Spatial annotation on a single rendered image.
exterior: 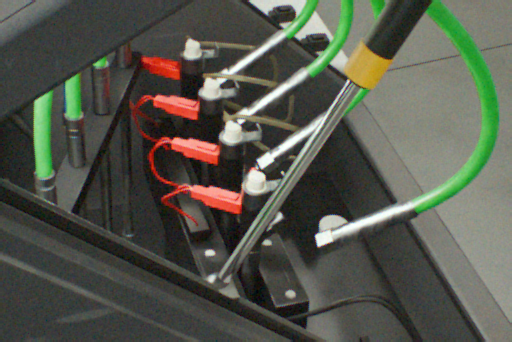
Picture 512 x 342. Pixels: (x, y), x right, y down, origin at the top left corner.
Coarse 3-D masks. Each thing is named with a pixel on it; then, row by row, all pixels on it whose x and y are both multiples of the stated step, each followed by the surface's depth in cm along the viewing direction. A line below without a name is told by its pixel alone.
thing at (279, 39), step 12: (312, 0) 116; (300, 12) 117; (312, 12) 117; (300, 24) 117; (276, 36) 118; (288, 36) 118; (120, 48) 112; (264, 48) 118; (276, 48) 118; (120, 60) 113; (240, 60) 119; (252, 60) 118; (228, 72) 119; (240, 72) 119; (228, 84) 119
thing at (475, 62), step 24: (456, 24) 77; (480, 72) 79; (48, 96) 84; (480, 96) 81; (48, 120) 86; (48, 144) 87; (480, 144) 84; (48, 168) 89; (480, 168) 85; (432, 192) 88; (456, 192) 87
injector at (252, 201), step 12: (252, 192) 98; (264, 192) 98; (252, 204) 99; (240, 216) 101; (252, 216) 100; (276, 216) 102; (240, 228) 102; (276, 228) 102; (252, 252) 103; (252, 264) 104; (252, 276) 106; (252, 288) 107; (252, 300) 108
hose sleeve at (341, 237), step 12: (396, 204) 89; (408, 204) 89; (372, 216) 90; (384, 216) 89; (396, 216) 89; (408, 216) 89; (336, 228) 92; (348, 228) 91; (360, 228) 90; (372, 228) 90; (384, 228) 90; (336, 240) 91; (348, 240) 91
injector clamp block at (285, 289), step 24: (168, 120) 127; (144, 144) 127; (144, 168) 130; (168, 192) 116; (240, 192) 117; (168, 216) 119; (216, 216) 123; (168, 240) 121; (216, 240) 110; (240, 240) 113; (264, 240) 111; (192, 264) 109; (216, 264) 108; (264, 264) 108; (288, 264) 108; (240, 288) 105; (264, 288) 106; (288, 288) 105; (288, 312) 105
